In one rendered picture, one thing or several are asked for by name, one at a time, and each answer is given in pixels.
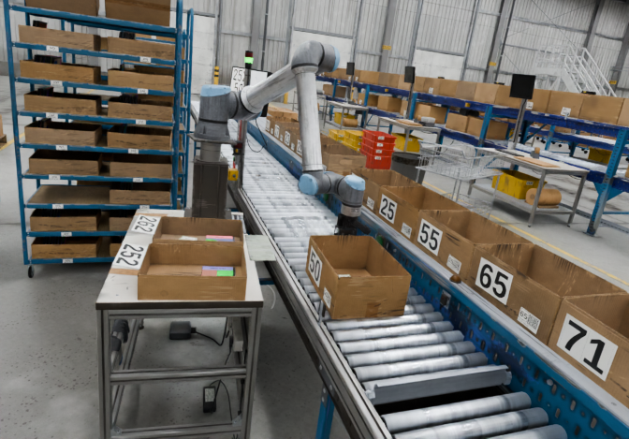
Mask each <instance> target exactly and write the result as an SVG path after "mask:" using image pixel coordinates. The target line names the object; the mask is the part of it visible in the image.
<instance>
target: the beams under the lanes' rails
mask: <svg viewBox="0 0 629 439"><path fill-rule="evenodd" d="M227 187H228V189H229V191H230V193H231V195H232V196H233V198H234V194H233V192H232V190H231V188H230V186H229V184H228V183H227ZM234 200H235V202H236V204H237V206H238V208H239V210H240V212H243V211H242V209H241V207H240V205H239V203H238V201H236V199H235V198H234ZM243 219H244V222H245V224H246V225H247V227H248V229H249V230H250V232H251V234H252V235H255V233H254V231H253V230H252V229H251V227H250V225H249V223H248V221H247V219H246V217H245V215H244V214H243ZM266 263H267V265H268V267H269V269H270V271H271V274H272V276H273V278H274V280H275V282H276V284H277V285H278V287H279V289H280V291H281V293H282V295H283V297H284V299H285V302H286V304H287V306H288V308H289V310H290V312H291V314H292V315H293V317H294V319H295V321H296V323H297V325H298V327H299V329H300V332H301V334H302V336H303V338H304V340H305V342H306V343H307V345H308V347H309V349H310V351H311V353H312V355H313V357H314V360H315V362H316V364H317V366H318V369H319V371H320V372H321V374H322V376H323V378H324V380H325V382H326V384H327V386H328V388H329V391H330V393H331V395H332V397H333V398H334V399H335V401H336V402H337V404H338V406H339V408H340V410H341V412H342V414H343V416H344V419H345V421H346V423H347V425H348V427H349V429H350V431H351V432H352V434H353V436H354V438H355V439H360V437H359V435H358V432H357V430H356V428H355V426H354V425H353V423H352V421H351V419H350V417H349V415H348V414H347V412H346V410H345V408H344V405H343V403H342V401H341V400H340V398H339V396H338V394H337V392H336V390H335V388H334V386H333V385H332V383H331V381H330V379H329V377H328V375H327V373H326V371H325V369H324V367H323V365H322V363H321V361H320V359H319V357H318V355H317V354H316V352H315V350H314V348H313V346H312V344H311V342H310V340H309V338H308V336H307V334H306V332H305V330H304V328H303V327H302V325H301V323H300V321H299V319H298V317H297V315H296V313H295V311H294V309H293V307H292V305H291V304H290V302H289V300H288V298H287V296H286V294H285V292H284V290H283V288H282V286H281V284H280V282H279V280H278V279H277V277H276V275H275V273H274V271H273V269H272V267H271V264H270V262H269V261H266ZM482 389H483V390H484V391H485V392H486V393H487V394H488V395H489V396H490V397H493V396H499V395H504V394H503V393H502V392H501V391H500V390H499V389H498V388H497V387H496V386H493V387H486V388H482Z"/></svg>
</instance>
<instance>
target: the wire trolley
mask: <svg viewBox="0 0 629 439"><path fill-rule="evenodd" d="M421 142H423V143H428V144H431V145H435V146H424V147H423V146H422V144H421ZM418 143H419V145H420V147H419V148H420V149H423V152H425V150H429V152H430V151H432V152H433V153H434V152H436V153H440V154H445V155H448V157H449V156H450V157H451V156H452V160H451V163H446V162H445V163H444V164H442V163H439V160H438V162H437V159H436V162H435V163H438V165H436V164H435V165H434V161H432V162H433V165H430V162H431V157H432V153H431V157H430V160H429V161H430V162H429V165H428V166H427V165H426V166H422V164H420V166H419V165H418V167H416V168H418V170H417V179H416V182H417V181H418V176H419V172H420V170H421V169H422V170H426V171H428V172H432V173H435V174H439V175H442V176H446V177H448V178H452V179H455V180H456V181H455V185H454V189H453V192H449V193H444V194H440V195H444V196H445V195H446V194H451V193H453V194H452V198H451V200H454V201H455V202H456V203H457V202H459V204H460V203H462V204H465V205H464V206H467V207H469V206H471V207H470V208H472V207H473V209H470V211H471V210H473V211H474V210H475V209H476V210H477V209H479V210H478V212H477V211H475V212H476V213H478V214H479V215H482V214H485V213H488V214H489V215H488V219H490V213H491V209H492V205H493V201H494V198H495V194H496V190H497V186H498V182H499V179H500V175H501V174H503V173H502V172H500V171H499V172H498V171H495V168H496V166H497V167H498V166H499V167H501V166H502V164H503V160H502V161H501V160H500V164H501V165H500V164H499V165H498V164H497V163H499V160H498V156H499V159H500V156H501V159H504V156H505V155H508V154H503V153H499V152H494V151H491V150H486V149H482V148H477V147H474V146H469V145H465V144H458V145H441V144H436V143H432V142H428V141H424V140H420V139H419V140H418ZM448 146H450V147H448ZM451 146H452V147H451ZM453 146H459V147H460V146H467V147H471V148H476V149H479V150H482V151H483V150H484V151H486V152H487V151H488V152H493V153H497V154H500V155H490V156H486V155H485V156H480V157H477V156H476V157H474V156H473V157H472V158H469V156H471V155H469V156H468V158H466V157H465V156H466V155H467V154H464V151H463V150H461V149H457V148H453ZM432 147H434V149H435V147H439V149H440V147H444V148H447V150H448V149H451V150H455V151H460V152H461V154H462V156H463V157H461V156H460V154H457V155H456V153H455V155H454V152H453V154H448V153H446V152H444V150H443V151H442V152H439V151H437V149H436V151H435V150H433V149H428V148H432ZM467 147H466V149H467ZM471 148H470V151H471ZM436 153H435V156H437V157H438V156H439V159H440V156H441V155H436ZM458 155H459V156H458ZM454 156H455V157H456V160H457V161H458V160H459V158H462V159H463V162H464V159H466V160H467V163H468V164H465V163H462V160H461V162H455V163H454V161H453V157H454ZM496 156H497V160H498V162H497V160H496V164H497V165H496V164H495V168H494V170H493V168H492V170H490V169H491V167H493V166H494V164H493V165H492V163H491V165H490V167H489V169H487V168H488V165H487V166H485V167H484V163H485V160H488V158H489V161H491V160H490V157H493V158H494V157H495V158H496ZM422 157H425V160H427V157H429V156H424V154H423V155H422ZM455 157H454V159H455ZM457 157H458V159H457ZM477 158H478V159H479V158H480V161H481V159H482V162H483V158H484V163H483V167H482V168H481V167H480V166H479V165H480V161H479V165H478V166H477V165H474V166H473V165H471V164H472V160H473V159H474V160H475V161H476V160H477ZM486 158H487V159H486ZM470 159H472V160H471V164H470V165H469V162H468V160H469V161H470ZM452 161H453V163H452ZM489 161H488V164H489ZM427 162H428V160H427ZM452 164H453V165H454V167H453V165H452ZM455 164H456V165H455ZM461 164H462V165H461ZM473 164H474V162H473ZM443 165H445V168H444V166H443ZM465 165H466V166H465ZM504 165H505V164H503V166H504ZM433 166H435V169H433ZM440 166H441V167H442V168H440ZM427 167H428V169H426V168H427ZM430 167H432V169H431V170H430ZM463 167H464V168H465V169H463ZM466 167H467V168H468V170H469V172H468V170H467V168H466ZM469 167H470V168H469ZM437 168H438V172H437ZM454 168H455V171H456V172H455V171H454ZM447 169H448V174H447ZM451 169H452V172H450V171H451ZM483 169H484V170H483ZM440 170H441V173H440ZM444 170H445V173H444ZM461 170H462V176H461ZM474 170H475V172H474ZM480 170H481V171H482V172H481V171H480ZM496 170H497V168H496ZM464 171H465V172H466V174H465V176H464ZM484 171H485V172H484ZM471 172H473V175H472V173H471ZM478 172H479V175H478ZM490 172H491V173H490ZM494 172H495V174H494ZM450 173H452V174H451V176H449V175H450ZM485 173H486V174H485ZM498 173H499V174H498ZM454 174H455V176H453V175H454ZM482 174H483V176H482ZM491 174H492V175H491ZM475 175H476V178H475ZM486 175H487V176H486ZM495 175H498V178H497V182H496V185H495V189H494V193H493V197H492V201H491V203H490V202H487V201H485V200H481V199H478V198H473V199H475V201H476V200H480V201H481V203H482V201H483V202H486V203H489V204H487V205H483V206H481V204H479V205H480V207H476V206H473V205H469V204H466V203H463V202H460V201H458V199H459V195H462V196H465V197H468V198H472V197H469V196H466V195H464V194H460V190H461V182H463V181H468V180H473V179H479V178H485V177H490V176H495ZM468 176H469V179H468ZM460 177H461V179H460ZM463 177H465V179H463ZM471 177H472V178H471ZM457 180H459V181H460V183H459V188H458V192H455V189H456V185H457ZM455 193H456V194H457V196H456V200H455V199H453V198H454V197H455V196H454V194H455ZM462 204H461V205H462ZM489 205H490V207H488V206H489ZM464 206H463V207H464ZM485 206H486V207H488V209H490V210H489V211H487V209H486V208H485V210H484V209H483V208H482V209H481V207H485ZM480 210H482V211H480ZM485 211H486V212H485ZM480 212H481V214H480ZM483 212H484V213H483Z"/></svg>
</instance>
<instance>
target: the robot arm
mask: <svg viewBox="0 0 629 439"><path fill-rule="evenodd" d="M339 63H340V53H339V51H338V49H337V48H336V47H334V46H332V45H330V44H325V43H322V42H318V41H316V40H307V41H305V42H303V43H301V44H300V45H299V46H298V47H297V49H296V50H295V52H294V54H293V57H292V61H291V63H290V64H289V65H287V66H285V67H283V68H282V69H280V70H278V71H277V72H275V73H274V74H272V75H270V76H269V77H267V78H266V79H265V80H263V81H261V82H260V83H258V84H256V85H255V86H253V87H252V86H245V87H244V88H242V89H241V90H239V91H231V87H230V86H225V85H213V84H205V85H203V86H202V87H201V93H200V102H199V115H198V123H197V126H196V128H195V130H194V134H193V137H195V138H199V139H208V140H217V141H230V134H229V130H228V126H227V123H228V119H234V120H245V121H252V120H255V119H257V118H258V117H259V116H260V115H261V113H262V110H263V107H264V105H266V104H268V103H270V102H271V101H272V100H274V99H276V98H277V97H279V96H281V95H284V94H285V93H287V92H289V91H291V90H292V89H294V88H296V87H297V99H298V111H299V123H300V145H301V157H302V168H303V170H302V176H301V177H300V180H299V187H300V191H301V192H302V193H303V194H305V195H311V196H314V195H320V194H330V193H332V194H335V195H338V196H341V197H343V201H342V207H341V213H339V214H338V220H337V225H335V229H336V227H337V228H339V229H338V230H337V231H338V232H336V233H335V229H334V235H357V228H358V229H360V230H361V231H362V233H364V234H367V235H369V234H370V232H371V231H370V229H369V228H368V227H367V226H364V225H363V224H362V223H361V222H359V221H358V220H357V219H358V217H359V216H360V213H361V207H362V200H363V195H364V190H365V181H364V180H363V179H362V178H360V177H357V176H354V175H347V176H346V177H345V176H342V175H339V174H336V173H334V172H331V171H325V172H323V168H322V157H321V145H320V133H319V121H318V109H317V97H316V85H315V77H316V76H318V75H320V74H322V73H324V72H333V71H335V70H336V69H337V67H338V66H339ZM352 224H353V225H352Z"/></svg>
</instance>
